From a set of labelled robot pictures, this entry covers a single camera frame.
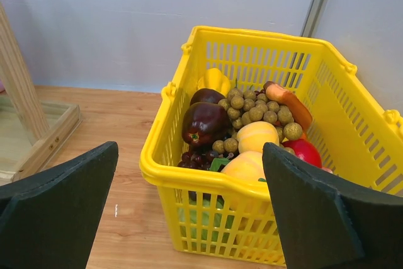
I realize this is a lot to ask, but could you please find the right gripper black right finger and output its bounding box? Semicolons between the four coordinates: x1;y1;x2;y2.
263;143;402;268

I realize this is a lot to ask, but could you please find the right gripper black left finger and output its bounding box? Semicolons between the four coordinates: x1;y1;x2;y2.
1;141;118;268

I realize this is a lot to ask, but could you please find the dark purple bell pepper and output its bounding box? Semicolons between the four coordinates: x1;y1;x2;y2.
181;102;232;147

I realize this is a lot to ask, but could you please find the red apple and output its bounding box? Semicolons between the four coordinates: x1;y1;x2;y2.
283;139;322;168

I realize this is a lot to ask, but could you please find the wooden clothes rack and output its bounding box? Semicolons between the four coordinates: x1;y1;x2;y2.
1;9;82;185

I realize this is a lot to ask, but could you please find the lower yellow peach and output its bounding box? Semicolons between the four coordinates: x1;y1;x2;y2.
221;151;266;182

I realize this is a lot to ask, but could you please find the yellow peach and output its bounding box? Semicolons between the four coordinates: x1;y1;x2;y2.
221;151;266;182
237;121;280;153

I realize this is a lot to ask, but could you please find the yellow plastic basket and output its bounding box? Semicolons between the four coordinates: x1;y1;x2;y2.
140;26;402;268

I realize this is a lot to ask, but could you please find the upper yellow peach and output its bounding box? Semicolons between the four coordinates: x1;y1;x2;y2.
237;121;280;153

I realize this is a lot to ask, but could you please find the green cabbage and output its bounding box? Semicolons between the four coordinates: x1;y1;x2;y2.
177;199;234;243

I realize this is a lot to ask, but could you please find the dark grape bunch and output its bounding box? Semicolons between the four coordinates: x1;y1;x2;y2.
178;151;220;171

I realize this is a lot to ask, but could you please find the brown longan bunch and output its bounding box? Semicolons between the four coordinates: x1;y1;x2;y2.
212;88;305;156

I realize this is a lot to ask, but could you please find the yellow bell pepper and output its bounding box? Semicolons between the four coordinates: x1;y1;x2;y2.
196;68;231;97

